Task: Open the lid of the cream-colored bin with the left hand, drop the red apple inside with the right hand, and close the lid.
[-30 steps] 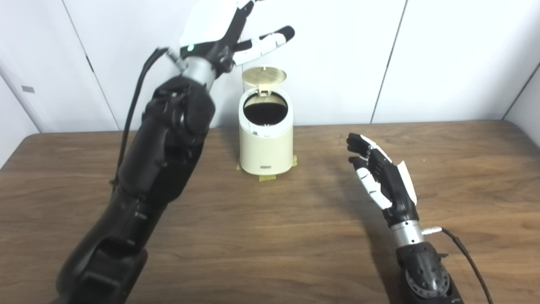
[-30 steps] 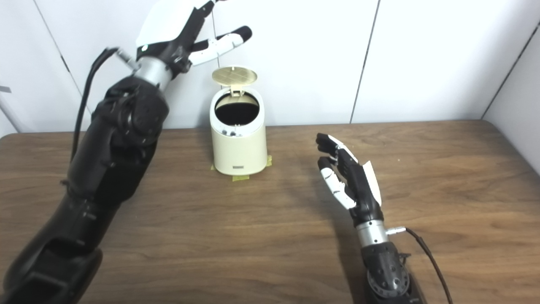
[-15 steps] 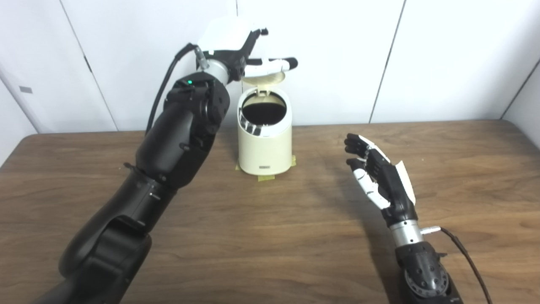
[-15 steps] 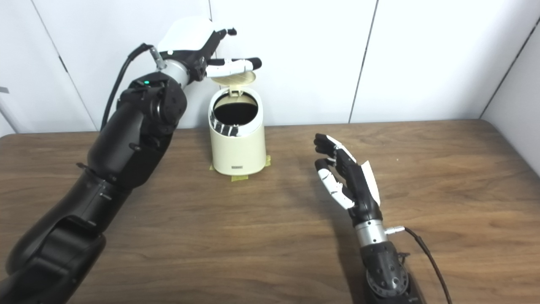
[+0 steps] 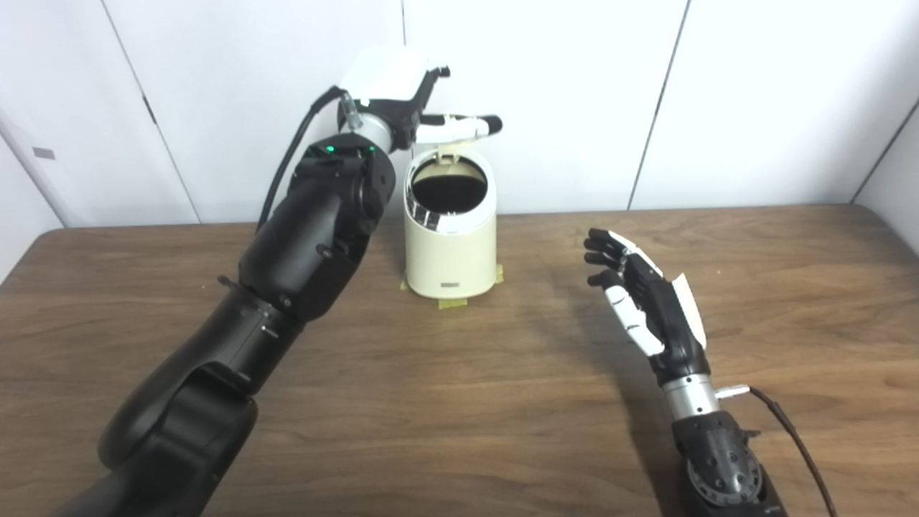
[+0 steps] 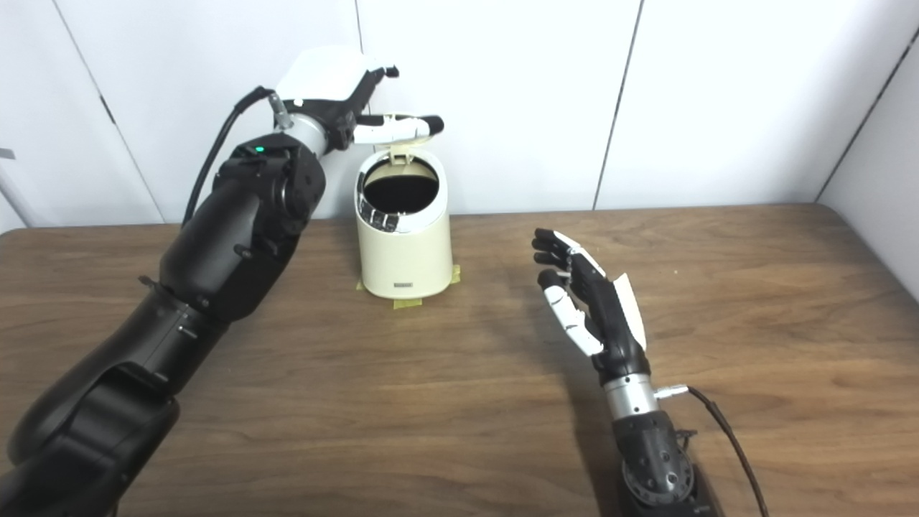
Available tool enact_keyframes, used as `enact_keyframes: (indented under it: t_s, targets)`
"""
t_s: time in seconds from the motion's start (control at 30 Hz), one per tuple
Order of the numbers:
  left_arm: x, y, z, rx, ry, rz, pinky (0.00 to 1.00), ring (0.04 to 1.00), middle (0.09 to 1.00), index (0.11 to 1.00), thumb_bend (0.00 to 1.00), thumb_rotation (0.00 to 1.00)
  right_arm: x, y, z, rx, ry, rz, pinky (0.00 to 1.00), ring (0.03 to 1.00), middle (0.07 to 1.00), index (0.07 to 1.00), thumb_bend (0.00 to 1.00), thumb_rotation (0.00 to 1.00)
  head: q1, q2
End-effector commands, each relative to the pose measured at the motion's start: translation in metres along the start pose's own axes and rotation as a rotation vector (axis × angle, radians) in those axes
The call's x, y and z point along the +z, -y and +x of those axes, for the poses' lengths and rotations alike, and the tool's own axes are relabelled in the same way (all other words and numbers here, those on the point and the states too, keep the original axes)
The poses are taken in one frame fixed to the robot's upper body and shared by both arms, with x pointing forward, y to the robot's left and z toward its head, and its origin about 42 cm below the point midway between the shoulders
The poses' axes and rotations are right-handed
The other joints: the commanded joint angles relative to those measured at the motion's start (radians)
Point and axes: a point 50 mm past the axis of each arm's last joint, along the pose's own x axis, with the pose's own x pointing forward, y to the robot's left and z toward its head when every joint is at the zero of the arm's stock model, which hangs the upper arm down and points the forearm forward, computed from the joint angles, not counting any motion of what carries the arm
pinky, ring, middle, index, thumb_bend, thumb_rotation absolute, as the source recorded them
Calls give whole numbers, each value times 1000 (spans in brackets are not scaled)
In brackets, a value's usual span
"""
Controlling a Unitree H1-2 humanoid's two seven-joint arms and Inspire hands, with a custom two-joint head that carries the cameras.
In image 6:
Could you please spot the cream-colored cylindrical bin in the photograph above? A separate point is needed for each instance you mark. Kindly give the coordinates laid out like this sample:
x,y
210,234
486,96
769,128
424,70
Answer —
x,y
406,255

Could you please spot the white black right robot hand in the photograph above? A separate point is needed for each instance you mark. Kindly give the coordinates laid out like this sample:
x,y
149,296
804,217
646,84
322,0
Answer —
x,y
610,323

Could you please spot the round cream bin lid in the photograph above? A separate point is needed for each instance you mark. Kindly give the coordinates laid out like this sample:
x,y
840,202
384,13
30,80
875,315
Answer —
x,y
400,155

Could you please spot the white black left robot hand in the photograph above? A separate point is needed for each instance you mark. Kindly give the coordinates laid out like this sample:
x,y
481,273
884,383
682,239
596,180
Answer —
x,y
323,79

